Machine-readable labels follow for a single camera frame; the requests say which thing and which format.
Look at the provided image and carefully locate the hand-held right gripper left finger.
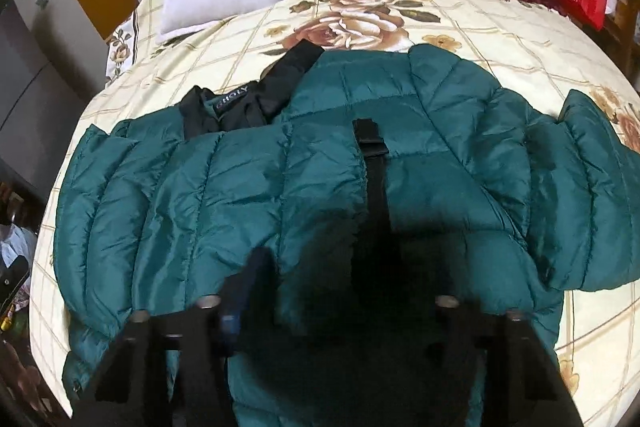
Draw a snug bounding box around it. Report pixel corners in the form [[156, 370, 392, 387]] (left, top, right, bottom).
[[75, 248, 268, 427]]

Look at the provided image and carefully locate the white plastic bag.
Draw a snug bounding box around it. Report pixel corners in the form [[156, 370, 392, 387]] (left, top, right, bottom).
[[0, 222, 38, 268]]

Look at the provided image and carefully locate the dark green puffer jacket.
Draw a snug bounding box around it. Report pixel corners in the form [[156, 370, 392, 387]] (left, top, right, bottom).
[[52, 42, 640, 427]]

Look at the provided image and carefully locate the wooden chair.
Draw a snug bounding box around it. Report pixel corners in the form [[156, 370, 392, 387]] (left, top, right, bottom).
[[600, 0, 640, 58]]

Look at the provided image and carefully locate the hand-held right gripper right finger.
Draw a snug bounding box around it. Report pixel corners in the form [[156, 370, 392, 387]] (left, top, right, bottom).
[[387, 249, 586, 427]]

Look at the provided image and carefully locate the floral checked bedsheet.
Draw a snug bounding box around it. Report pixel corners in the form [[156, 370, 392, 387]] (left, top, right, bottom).
[[27, 0, 640, 413]]

